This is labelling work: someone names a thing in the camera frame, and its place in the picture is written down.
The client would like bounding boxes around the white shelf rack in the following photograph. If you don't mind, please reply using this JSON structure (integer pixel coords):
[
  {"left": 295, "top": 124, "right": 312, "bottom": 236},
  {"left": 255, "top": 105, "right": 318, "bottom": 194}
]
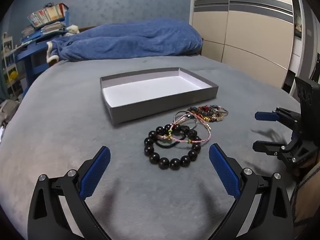
[{"left": 1, "top": 32, "right": 19, "bottom": 98}]

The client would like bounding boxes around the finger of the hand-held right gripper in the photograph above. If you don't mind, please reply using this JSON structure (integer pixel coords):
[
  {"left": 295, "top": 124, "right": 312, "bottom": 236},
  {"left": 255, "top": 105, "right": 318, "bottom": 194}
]
[
  {"left": 255, "top": 107, "right": 302, "bottom": 128},
  {"left": 252, "top": 140, "right": 304, "bottom": 167}
]

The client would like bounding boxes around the grey cardboard box tray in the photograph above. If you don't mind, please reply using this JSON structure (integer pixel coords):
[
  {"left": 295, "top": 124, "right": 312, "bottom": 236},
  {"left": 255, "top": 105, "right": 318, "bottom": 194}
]
[{"left": 100, "top": 67, "right": 219, "bottom": 125}]

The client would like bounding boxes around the beige wardrobe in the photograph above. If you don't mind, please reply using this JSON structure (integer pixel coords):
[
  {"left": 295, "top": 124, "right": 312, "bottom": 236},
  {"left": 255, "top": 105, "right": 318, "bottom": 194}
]
[{"left": 189, "top": 0, "right": 297, "bottom": 90}]

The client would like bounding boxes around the basket of books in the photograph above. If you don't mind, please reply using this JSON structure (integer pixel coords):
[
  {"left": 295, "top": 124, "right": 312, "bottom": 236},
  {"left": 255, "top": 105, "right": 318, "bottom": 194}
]
[{"left": 27, "top": 3, "right": 69, "bottom": 28}]

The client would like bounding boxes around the stack of books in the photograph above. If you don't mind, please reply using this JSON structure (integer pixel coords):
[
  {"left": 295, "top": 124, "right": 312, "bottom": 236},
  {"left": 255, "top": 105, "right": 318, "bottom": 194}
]
[{"left": 21, "top": 21, "right": 67, "bottom": 39}]

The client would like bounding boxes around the black stand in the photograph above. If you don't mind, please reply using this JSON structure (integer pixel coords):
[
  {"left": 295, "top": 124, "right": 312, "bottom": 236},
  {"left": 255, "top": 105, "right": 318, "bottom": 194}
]
[{"left": 310, "top": 52, "right": 320, "bottom": 83}]

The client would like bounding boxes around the person's right forearm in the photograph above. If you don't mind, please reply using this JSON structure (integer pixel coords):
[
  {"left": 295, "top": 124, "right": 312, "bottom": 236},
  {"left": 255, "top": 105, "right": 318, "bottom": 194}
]
[{"left": 294, "top": 161, "right": 320, "bottom": 230}]

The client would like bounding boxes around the black bead bracelet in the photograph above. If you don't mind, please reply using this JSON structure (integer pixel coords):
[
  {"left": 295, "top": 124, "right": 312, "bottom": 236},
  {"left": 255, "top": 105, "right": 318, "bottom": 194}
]
[{"left": 144, "top": 126, "right": 202, "bottom": 170}]

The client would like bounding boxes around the blue fleece blanket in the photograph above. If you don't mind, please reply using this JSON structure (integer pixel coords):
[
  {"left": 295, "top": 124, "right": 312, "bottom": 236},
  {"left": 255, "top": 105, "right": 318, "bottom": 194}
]
[{"left": 46, "top": 18, "right": 203, "bottom": 63}]

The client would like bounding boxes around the black hair tie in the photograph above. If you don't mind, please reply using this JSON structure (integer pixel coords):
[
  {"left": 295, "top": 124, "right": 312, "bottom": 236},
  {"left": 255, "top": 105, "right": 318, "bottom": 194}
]
[{"left": 155, "top": 132, "right": 198, "bottom": 151}]

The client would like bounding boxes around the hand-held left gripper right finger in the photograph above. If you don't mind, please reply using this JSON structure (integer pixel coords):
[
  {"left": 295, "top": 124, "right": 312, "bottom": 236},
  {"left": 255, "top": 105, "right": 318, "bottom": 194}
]
[{"left": 209, "top": 143, "right": 297, "bottom": 240}]

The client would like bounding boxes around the silver wire bangle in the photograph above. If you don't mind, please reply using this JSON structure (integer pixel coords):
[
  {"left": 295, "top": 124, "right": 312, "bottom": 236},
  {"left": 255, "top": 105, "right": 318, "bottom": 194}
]
[{"left": 174, "top": 110, "right": 198, "bottom": 132}]

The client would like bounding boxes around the pink cord bracelet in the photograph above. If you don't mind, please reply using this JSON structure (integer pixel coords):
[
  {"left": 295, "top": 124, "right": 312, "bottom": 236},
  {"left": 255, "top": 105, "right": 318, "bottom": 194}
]
[{"left": 157, "top": 114, "right": 212, "bottom": 145}]

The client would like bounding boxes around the white door frame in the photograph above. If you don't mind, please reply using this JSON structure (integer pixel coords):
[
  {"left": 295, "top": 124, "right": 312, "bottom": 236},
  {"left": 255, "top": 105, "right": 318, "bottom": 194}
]
[{"left": 282, "top": 0, "right": 309, "bottom": 95}]

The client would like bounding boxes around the white plush toy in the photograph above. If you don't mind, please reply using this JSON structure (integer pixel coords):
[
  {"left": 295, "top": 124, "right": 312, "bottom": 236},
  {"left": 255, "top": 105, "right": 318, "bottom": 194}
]
[{"left": 65, "top": 24, "right": 80, "bottom": 36}]

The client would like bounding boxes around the blue desk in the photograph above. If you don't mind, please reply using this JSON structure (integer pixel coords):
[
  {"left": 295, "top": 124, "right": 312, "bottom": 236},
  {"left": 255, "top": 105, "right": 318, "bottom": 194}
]
[{"left": 14, "top": 10, "right": 70, "bottom": 100}]

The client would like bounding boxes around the pearl hair clip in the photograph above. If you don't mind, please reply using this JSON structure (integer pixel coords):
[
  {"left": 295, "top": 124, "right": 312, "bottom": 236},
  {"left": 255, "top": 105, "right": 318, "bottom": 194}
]
[{"left": 211, "top": 104, "right": 229, "bottom": 117}]

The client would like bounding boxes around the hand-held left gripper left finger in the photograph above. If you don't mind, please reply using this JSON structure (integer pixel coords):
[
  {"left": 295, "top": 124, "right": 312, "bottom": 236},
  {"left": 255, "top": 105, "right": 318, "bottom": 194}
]
[{"left": 27, "top": 145, "right": 112, "bottom": 240}]

